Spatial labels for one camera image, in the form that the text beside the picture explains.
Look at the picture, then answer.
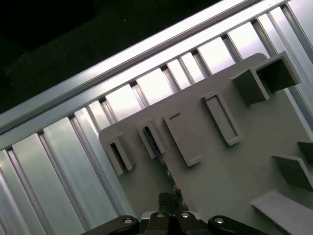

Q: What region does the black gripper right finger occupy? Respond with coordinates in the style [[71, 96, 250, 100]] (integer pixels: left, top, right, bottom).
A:
[[172, 192, 267, 235]]

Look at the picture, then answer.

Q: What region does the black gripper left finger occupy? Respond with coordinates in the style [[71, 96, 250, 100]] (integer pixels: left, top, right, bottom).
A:
[[84, 192, 173, 235]]

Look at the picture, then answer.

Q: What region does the blue RAM stick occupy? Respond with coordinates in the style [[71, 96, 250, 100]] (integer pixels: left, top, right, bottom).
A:
[[144, 126, 183, 196]]

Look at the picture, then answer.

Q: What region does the grey parts rack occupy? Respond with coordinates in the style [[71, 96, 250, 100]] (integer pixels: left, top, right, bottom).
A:
[[99, 51, 313, 235]]

